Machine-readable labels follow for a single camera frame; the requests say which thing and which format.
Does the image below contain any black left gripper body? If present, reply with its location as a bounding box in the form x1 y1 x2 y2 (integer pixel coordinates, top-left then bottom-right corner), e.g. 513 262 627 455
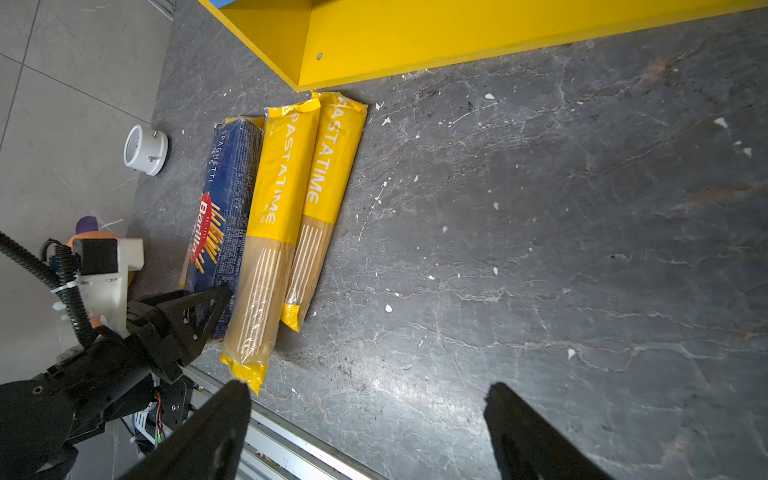
126 296 204 384

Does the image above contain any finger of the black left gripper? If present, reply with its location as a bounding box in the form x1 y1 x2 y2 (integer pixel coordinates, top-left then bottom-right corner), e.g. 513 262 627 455
161 285 232 360

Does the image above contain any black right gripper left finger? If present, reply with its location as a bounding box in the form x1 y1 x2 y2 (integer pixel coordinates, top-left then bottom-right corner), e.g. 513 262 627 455
122 381 251 479

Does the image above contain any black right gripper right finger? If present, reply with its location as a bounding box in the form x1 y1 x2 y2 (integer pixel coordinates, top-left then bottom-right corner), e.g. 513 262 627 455
484 382 610 479

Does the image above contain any dark blue spaghetti No5 bag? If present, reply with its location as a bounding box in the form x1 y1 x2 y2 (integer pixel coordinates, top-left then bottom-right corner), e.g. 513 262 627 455
182 116 265 340

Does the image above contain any yellow Pastatime spaghetti bag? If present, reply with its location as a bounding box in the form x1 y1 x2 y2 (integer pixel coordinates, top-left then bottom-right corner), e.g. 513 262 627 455
220 97 321 393

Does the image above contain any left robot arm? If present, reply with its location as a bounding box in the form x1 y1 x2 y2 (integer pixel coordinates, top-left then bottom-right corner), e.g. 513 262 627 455
1 286 232 479

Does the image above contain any round white gauge clock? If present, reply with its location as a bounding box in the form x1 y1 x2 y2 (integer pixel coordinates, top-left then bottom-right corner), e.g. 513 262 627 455
123 124 169 177

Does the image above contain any black corrugated cable hose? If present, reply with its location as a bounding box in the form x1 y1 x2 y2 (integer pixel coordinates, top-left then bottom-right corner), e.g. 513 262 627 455
0 230 97 349

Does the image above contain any yellow shelf unit frame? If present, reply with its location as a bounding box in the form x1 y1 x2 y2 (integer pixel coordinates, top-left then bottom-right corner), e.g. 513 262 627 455
203 0 767 91

